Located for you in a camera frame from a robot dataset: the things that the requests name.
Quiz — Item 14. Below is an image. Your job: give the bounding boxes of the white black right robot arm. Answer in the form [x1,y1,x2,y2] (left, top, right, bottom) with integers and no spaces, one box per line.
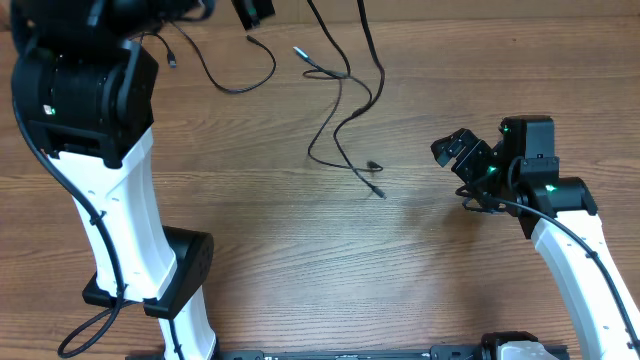
[431,115,639,359]

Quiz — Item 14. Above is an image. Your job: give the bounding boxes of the black thin cable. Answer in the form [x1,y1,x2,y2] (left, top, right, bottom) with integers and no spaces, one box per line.
[292,0,385,174]

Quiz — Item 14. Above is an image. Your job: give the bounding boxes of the black USB-A cable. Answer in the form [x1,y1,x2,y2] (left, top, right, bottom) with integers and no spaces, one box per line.
[134,19,278,95]

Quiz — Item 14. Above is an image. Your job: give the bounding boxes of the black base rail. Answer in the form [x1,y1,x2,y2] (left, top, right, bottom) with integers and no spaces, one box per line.
[124,343,571,360]

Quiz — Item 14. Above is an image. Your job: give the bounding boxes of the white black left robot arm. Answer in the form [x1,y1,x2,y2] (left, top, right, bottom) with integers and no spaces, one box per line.
[9,0,221,359]

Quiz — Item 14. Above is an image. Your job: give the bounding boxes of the brown cardboard back board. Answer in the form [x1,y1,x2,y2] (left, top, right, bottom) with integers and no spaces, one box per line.
[206,0,639,28]

